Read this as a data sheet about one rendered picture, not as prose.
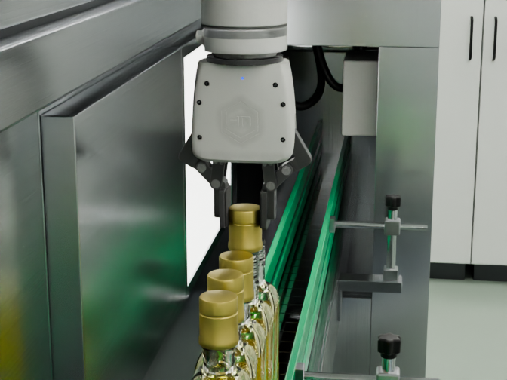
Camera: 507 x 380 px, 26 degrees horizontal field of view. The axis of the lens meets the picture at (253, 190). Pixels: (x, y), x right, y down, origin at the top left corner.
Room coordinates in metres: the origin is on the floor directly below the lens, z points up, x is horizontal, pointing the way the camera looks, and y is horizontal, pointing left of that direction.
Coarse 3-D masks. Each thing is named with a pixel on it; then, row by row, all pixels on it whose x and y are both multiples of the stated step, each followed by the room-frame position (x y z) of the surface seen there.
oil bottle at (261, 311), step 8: (256, 304) 1.07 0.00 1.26; (264, 304) 1.08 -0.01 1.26; (256, 312) 1.06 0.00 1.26; (264, 312) 1.06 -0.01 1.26; (256, 320) 1.05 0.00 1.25; (264, 320) 1.05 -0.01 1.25; (272, 320) 1.08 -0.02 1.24; (264, 328) 1.05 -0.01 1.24; (272, 328) 1.08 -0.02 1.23; (272, 336) 1.08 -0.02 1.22; (272, 344) 1.08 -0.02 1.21; (272, 352) 1.08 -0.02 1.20; (272, 360) 1.08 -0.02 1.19; (272, 368) 1.08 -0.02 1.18; (272, 376) 1.09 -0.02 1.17
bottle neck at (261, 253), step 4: (264, 240) 1.14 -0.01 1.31; (264, 244) 1.13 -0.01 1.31; (264, 248) 1.13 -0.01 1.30; (256, 252) 1.12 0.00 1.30; (260, 252) 1.12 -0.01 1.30; (264, 252) 1.13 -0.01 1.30; (260, 256) 1.12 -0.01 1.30; (264, 256) 1.13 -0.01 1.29; (260, 260) 1.12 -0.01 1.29; (264, 260) 1.13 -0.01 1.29; (260, 264) 1.13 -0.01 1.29; (264, 264) 1.13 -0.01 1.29; (260, 268) 1.12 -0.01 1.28; (264, 268) 1.13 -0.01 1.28; (260, 272) 1.12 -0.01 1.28; (264, 272) 1.13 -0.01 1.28; (260, 276) 1.12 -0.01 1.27; (264, 276) 1.13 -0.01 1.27; (260, 280) 1.12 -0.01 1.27; (264, 280) 1.13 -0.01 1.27; (260, 284) 1.12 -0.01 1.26
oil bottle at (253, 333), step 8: (248, 328) 1.01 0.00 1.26; (256, 328) 1.01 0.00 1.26; (248, 336) 1.00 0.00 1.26; (256, 336) 1.00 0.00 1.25; (264, 336) 1.03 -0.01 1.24; (256, 344) 1.00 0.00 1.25; (264, 344) 1.02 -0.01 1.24; (256, 352) 0.99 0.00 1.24; (264, 352) 1.02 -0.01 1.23; (264, 360) 1.02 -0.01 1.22; (264, 368) 1.02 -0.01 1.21; (264, 376) 1.02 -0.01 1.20
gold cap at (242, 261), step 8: (224, 256) 1.01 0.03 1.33; (232, 256) 1.01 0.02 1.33; (240, 256) 1.01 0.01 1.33; (248, 256) 1.01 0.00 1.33; (224, 264) 1.01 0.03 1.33; (232, 264) 1.00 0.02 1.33; (240, 264) 1.00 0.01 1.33; (248, 264) 1.01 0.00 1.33; (248, 272) 1.01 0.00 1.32; (248, 280) 1.01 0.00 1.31; (248, 288) 1.01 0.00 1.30; (248, 296) 1.01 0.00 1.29
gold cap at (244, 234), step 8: (232, 208) 1.07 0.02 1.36; (240, 208) 1.07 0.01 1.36; (248, 208) 1.07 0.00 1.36; (256, 208) 1.07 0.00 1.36; (232, 216) 1.07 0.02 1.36; (240, 216) 1.06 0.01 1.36; (248, 216) 1.06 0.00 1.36; (256, 216) 1.07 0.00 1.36; (232, 224) 1.07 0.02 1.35; (240, 224) 1.06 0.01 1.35; (248, 224) 1.06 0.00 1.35; (256, 224) 1.07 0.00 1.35; (232, 232) 1.07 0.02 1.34; (240, 232) 1.06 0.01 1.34; (248, 232) 1.06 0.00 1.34; (256, 232) 1.07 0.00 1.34; (232, 240) 1.07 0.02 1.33; (240, 240) 1.06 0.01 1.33; (248, 240) 1.06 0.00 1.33; (256, 240) 1.07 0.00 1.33; (232, 248) 1.07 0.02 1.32; (240, 248) 1.06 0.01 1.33; (248, 248) 1.06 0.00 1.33; (256, 248) 1.06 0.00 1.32
